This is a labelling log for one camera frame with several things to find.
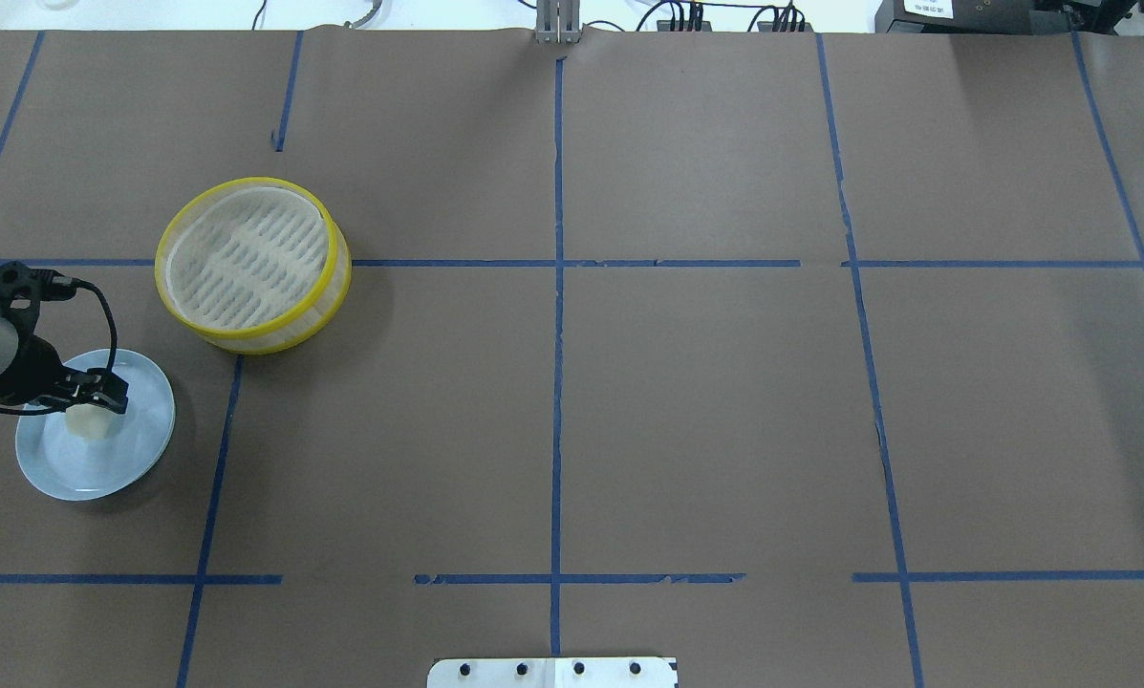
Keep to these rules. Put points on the light blue plate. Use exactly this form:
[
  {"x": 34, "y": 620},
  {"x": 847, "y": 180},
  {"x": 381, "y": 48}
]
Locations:
[{"x": 109, "y": 454}]

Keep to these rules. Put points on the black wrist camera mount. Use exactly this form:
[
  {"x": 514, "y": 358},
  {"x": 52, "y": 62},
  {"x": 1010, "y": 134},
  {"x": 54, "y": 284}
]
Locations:
[{"x": 23, "y": 290}]

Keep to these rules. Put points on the aluminium frame post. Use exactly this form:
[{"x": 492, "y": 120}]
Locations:
[{"x": 558, "y": 22}]

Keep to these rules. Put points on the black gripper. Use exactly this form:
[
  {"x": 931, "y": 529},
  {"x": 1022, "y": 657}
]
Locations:
[{"x": 29, "y": 372}]

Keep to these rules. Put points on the black cable connector box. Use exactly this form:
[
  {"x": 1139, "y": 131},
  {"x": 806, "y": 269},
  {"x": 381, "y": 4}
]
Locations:
[{"x": 684, "y": 17}]

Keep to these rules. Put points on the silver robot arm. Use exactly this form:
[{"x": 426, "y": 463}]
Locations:
[{"x": 27, "y": 411}]

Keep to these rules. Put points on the yellow round steamer basket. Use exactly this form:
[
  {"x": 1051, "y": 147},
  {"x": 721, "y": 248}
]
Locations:
[{"x": 253, "y": 266}]

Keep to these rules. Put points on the black computer box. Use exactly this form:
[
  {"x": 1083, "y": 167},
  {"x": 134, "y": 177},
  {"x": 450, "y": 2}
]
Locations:
[{"x": 977, "y": 17}]

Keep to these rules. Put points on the white steamed bun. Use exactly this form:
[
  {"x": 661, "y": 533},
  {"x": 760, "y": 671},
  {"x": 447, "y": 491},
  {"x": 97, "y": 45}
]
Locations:
[{"x": 90, "y": 422}]

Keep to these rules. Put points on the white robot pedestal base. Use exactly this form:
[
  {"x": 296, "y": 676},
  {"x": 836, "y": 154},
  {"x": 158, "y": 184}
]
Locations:
[{"x": 585, "y": 671}]

